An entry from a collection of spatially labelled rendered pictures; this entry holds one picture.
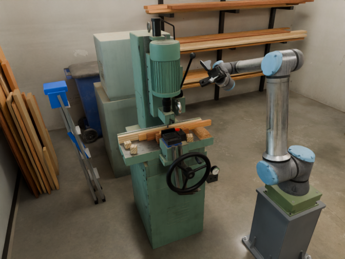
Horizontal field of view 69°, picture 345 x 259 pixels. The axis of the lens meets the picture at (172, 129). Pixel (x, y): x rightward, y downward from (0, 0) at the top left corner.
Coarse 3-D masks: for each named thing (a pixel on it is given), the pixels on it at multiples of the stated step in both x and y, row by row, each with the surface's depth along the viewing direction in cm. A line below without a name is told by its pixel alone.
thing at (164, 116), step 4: (160, 108) 169; (160, 112) 167; (164, 112) 164; (168, 112) 164; (172, 112) 164; (160, 116) 169; (164, 116) 161; (168, 116) 161; (172, 116) 162; (164, 120) 162; (168, 120) 163
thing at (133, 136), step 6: (192, 120) 179; (198, 120) 179; (162, 126) 172; (168, 126) 172; (174, 126) 174; (138, 132) 166; (144, 132) 167; (120, 138) 162; (126, 138) 164; (132, 138) 165; (138, 138) 167
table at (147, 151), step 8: (120, 144) 162; (136, 144) 162; (144, 144) 162; (152, 144) 162; (192, 144) 164; (200, 144) 167; (208, 144) 170; (128, 152) 154; (144, 152) 154; (152, 152) 155; (160, 152) 157; (128, 160) 151; (136, 160) 153; (144, 160) 155; (184, 160) 155
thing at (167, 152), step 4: (160, 140) 155; (160, 144) 157; (164, 144) 150; (184, 144) 150; (164, 148) 150; (168, 148) 147; (176, 148) 148; (184, 148) 150; (164, 152) 152; (168, 152) 147; (176, 152) 150; (184, 152) 152; (164, 156) 154; (168, 156) 149; (168, 160) 150
